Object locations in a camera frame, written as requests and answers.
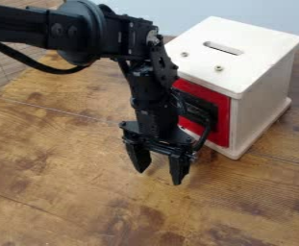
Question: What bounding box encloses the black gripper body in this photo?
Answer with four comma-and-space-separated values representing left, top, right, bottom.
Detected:
118, 105, 193, 158

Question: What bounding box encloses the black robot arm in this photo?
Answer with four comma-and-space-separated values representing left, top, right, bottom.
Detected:
0, 0, 195, 185

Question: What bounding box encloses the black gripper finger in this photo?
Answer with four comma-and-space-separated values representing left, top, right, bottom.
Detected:
124, 142, 150, 173
168, 152, 196, 185

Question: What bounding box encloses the white wooden cabinet box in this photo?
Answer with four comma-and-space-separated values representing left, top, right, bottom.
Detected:
165, 16, 299, 160

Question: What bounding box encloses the black metal drawer handle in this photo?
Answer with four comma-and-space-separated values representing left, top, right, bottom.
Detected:
175, 92, 220, 153

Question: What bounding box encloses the red drawer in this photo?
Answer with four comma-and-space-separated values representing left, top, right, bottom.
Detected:
173, 79, 231, 147

